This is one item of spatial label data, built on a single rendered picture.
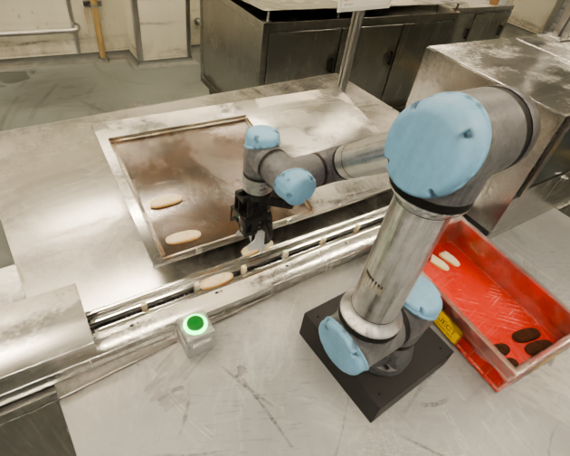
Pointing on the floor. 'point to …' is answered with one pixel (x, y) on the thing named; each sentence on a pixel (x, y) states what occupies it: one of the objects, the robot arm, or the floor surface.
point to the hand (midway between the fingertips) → (258, 243)
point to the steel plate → (118, 211)
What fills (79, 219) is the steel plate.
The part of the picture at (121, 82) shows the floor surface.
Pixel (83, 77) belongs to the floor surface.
